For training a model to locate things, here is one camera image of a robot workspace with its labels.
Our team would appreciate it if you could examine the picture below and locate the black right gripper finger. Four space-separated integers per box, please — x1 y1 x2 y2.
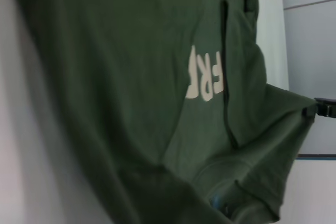
314 97 336 106
301 105 336 119

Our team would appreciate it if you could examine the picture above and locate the dark green FREE t-shirt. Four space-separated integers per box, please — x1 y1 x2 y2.
10 0 320 224

